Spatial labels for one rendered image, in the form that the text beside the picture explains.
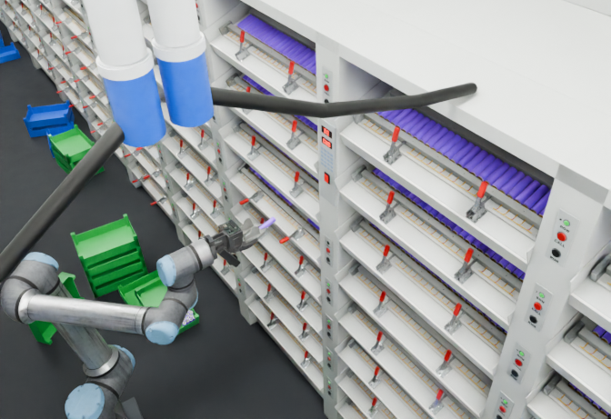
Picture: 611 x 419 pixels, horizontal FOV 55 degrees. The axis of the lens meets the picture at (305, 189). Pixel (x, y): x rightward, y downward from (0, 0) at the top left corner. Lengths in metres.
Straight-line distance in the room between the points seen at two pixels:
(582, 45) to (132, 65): 1.09
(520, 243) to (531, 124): 0.26
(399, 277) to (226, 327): 1.54
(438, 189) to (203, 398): 1.81
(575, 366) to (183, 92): 0.99
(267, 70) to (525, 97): 0.86
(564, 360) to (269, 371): 1.78
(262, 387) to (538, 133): 2.03
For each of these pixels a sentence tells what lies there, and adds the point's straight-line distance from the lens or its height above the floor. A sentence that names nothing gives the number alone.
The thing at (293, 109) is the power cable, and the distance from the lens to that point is 0.92.
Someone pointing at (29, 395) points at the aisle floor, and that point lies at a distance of 3.17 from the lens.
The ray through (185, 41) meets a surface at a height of 2.13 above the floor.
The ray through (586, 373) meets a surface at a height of 1.36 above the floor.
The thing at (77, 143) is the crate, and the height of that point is 0.16.
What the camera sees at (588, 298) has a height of 1.55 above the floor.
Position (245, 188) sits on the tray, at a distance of 2.35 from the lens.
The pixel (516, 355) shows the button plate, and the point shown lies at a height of 1.28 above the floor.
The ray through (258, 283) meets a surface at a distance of 2.78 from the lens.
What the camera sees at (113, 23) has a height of 2.17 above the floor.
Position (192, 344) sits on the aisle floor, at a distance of 3.08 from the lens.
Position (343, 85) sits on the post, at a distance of 1.52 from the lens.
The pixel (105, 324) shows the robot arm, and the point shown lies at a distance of 2.01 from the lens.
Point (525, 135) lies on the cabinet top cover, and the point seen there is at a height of 1.81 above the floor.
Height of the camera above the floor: 2.44
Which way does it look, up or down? 40 degrees down
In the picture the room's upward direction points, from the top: 2 degrees counter-clockwise
